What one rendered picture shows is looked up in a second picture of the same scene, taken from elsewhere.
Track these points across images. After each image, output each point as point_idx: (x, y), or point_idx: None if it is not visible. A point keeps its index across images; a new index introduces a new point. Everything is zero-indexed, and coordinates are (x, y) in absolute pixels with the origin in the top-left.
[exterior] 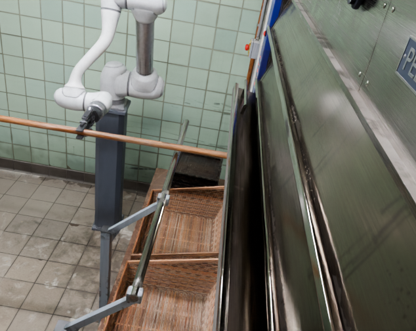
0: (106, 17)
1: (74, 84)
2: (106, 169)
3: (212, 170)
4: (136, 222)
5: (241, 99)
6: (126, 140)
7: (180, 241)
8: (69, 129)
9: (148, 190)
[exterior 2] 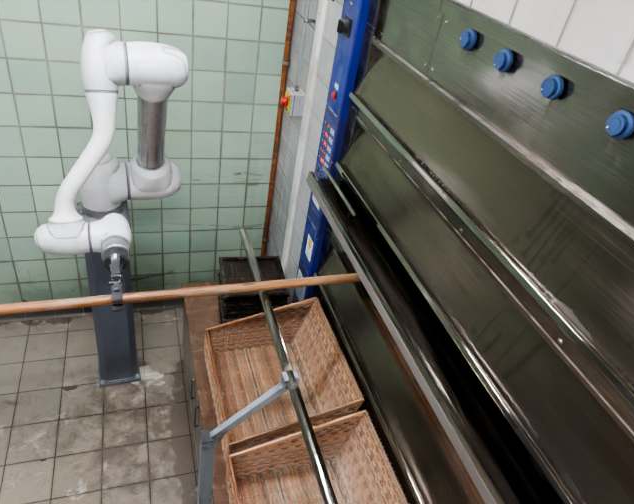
0: (100, 104)
1: (67, 216)
2: (111, 305)
3: (274, 278)
4: (196, 380)
5: (330, 198)
6: (191, 295)
7: (265, 389)
8: (99, 300)
9: (188, 323)
